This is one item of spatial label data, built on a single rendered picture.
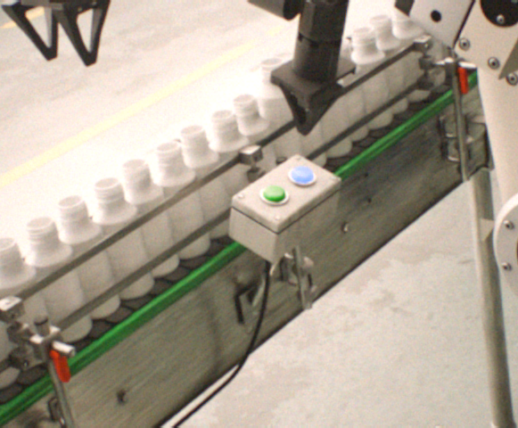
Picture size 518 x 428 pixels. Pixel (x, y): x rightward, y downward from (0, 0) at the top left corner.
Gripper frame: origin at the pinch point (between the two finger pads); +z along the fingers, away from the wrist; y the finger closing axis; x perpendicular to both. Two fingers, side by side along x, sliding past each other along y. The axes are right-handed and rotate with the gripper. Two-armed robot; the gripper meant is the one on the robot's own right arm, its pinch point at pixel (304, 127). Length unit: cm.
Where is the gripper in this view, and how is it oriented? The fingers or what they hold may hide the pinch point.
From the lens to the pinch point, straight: 155.9
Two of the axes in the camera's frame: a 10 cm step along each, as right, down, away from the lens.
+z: -1.1, 7.6, 6.4
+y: -6.4, 4.4, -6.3
